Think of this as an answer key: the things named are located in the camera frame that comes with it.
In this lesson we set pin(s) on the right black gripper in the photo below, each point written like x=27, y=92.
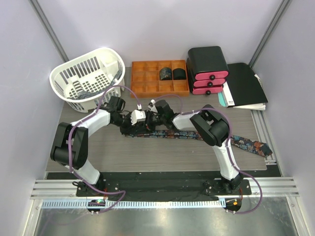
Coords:
x=148, y=114

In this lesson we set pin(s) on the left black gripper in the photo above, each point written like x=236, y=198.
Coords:
x=128, y=131

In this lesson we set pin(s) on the floral navy tie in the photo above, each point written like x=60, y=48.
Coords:
x=255, y=147

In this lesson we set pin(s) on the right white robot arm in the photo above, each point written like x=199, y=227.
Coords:
x=206, y=124

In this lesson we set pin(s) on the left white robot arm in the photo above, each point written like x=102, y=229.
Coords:
x=70, y=145

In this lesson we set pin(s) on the orange compartment tray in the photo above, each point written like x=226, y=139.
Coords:
x=146, y=81

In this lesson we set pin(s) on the rolled dark patterned tie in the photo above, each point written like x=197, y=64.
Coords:
x=165, y=74

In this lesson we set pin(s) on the rolled black tie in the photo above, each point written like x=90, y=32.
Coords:
x=179, y=74

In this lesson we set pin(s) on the black pink drawer unit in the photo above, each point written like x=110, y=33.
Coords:
x=206, y=69

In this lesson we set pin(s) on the white teal booklet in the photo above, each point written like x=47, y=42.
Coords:
x=225, y=99

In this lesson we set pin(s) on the blue patterned tie in basket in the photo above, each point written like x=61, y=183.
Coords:
x=87, y=94

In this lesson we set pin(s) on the white plastic basket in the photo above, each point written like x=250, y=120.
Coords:
x=91, y=72

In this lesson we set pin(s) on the black folder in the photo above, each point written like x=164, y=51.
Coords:
x=244, y=85

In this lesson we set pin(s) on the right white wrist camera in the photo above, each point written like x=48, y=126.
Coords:
x=152, y=106

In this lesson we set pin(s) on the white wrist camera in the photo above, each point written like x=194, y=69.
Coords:
x=152, y=106
x=138, y=115

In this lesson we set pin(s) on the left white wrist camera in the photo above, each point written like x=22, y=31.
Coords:
x=138, y=115

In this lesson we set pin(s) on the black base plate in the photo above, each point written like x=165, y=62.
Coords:
x=173, y=186

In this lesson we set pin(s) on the white slotted cable duct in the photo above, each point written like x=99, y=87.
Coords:
x=98, y=204

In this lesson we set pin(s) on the aluminium frame rail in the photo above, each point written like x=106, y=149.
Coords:
x=53, y=189

